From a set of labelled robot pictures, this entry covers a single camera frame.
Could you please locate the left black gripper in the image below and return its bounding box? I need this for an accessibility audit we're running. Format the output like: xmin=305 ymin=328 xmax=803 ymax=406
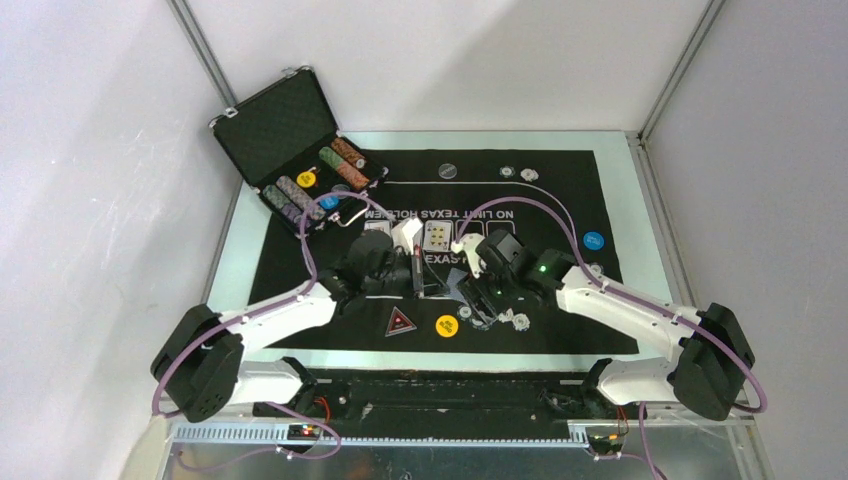
xmin=363 ymin=246 xmax=449 ymax=299

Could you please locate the triangular all-in marker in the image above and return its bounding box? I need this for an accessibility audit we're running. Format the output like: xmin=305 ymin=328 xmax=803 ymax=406
xmin=385 ymin=307 xmax=417 ymax=338

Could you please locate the white blue chip front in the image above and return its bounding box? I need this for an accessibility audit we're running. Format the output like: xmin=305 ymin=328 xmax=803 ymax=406
xmin=512 ymin=314 xmax=530 ymax=332
xmin=497 ymin=310 xmax=513 ymax=323

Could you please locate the white blue chip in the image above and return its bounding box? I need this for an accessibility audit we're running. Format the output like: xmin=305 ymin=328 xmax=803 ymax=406
xmin=512 ymin=314 xmax=530 ymax=332
xmin=497 ymin=310 xmax=513 ymax=323
xmin=520 ymin=168 xmax=539 ymax=182

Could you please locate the yellow big blind button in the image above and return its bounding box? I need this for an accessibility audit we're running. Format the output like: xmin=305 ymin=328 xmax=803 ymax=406
xmin=435 ymin=315 xmax=459 ymax=338

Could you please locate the face-up playing card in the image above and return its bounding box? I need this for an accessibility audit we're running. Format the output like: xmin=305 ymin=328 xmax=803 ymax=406
xmin=363 ymin=220 xmax=392 ymax=235
xmin=422 ymin=220 xmax=453 ymax=253

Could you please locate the blue small blind button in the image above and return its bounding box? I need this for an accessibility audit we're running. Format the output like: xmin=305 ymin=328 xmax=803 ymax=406
xmin=582 ymin=231 xmax=606 ymax=251

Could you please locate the white blue chip back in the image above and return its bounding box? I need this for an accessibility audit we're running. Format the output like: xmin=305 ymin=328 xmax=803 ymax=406
xmin=520 ymin=168 xmax=539 ymax=182

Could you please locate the grey white poker chip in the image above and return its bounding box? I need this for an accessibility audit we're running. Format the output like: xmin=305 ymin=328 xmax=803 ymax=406
xmin=499 ymin=166 xmax=515 ymax=179

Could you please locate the black dealer button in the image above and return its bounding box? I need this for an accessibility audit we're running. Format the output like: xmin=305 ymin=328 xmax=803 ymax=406
xmin=437 ymin=163 xmax=458 ymax=180

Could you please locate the blue playing card deck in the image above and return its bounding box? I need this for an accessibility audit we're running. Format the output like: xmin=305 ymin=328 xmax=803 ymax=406
xmin=446 ymin=268 xmax=468 ymax=302

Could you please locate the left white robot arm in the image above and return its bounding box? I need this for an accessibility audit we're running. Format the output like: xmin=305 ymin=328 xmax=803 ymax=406
xmin=150 ymin=230 xmax=450 ymax=423

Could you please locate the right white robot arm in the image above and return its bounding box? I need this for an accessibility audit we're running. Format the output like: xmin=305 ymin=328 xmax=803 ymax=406
xmin=451 ymin=230 xmax=755 ymax=421

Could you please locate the black poker table mat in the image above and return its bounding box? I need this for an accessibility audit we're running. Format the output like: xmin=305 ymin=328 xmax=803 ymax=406
xmin=282 ymin=150 xmax=638 ymax=355

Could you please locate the blue button in case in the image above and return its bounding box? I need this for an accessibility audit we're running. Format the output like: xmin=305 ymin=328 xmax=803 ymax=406
xmin=319 ymin=195 xmax=340 ymax=211

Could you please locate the green orange chip row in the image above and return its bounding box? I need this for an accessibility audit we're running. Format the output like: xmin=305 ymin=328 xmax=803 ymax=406
xmin=319 ymin=147 xmax=369 ymax=191

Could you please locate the pink grey chip row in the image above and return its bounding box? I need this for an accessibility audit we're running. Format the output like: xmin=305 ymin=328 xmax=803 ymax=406
xmin=276 ymin=175 xmax=326 ymax=221

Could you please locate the yellow button in case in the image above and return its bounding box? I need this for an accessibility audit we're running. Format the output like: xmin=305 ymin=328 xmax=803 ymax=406
xmin=296 ymin=171 xmax=317 ymax=189

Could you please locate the red brown chip row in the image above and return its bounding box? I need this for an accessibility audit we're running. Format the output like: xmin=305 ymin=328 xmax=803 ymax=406
xmin=330 ymin=137 xmax=367 ymax=170

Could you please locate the electronics board with leds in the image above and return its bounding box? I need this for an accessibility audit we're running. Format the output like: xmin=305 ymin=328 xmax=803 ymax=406
xmin=286 ymin=424 xmax=323 ymax=441

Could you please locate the black aluminium chip case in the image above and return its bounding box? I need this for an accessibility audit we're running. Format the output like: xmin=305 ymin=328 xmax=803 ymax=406
xmin=209 ymin=65 xmax=389 ymax=235

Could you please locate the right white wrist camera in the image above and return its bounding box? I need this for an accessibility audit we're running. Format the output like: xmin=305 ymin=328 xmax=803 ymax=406
xmin=450 ymin=233 xmax=485 ymax=279

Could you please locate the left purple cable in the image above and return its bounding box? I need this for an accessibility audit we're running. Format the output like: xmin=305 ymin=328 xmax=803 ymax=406
xmin=150 ymin=192 xmax=399 ymax=473

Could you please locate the black metal base rail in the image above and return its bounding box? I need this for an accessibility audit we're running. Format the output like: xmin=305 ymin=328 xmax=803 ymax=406
xmin=285 ymin=369 xmax=637 ymax=441

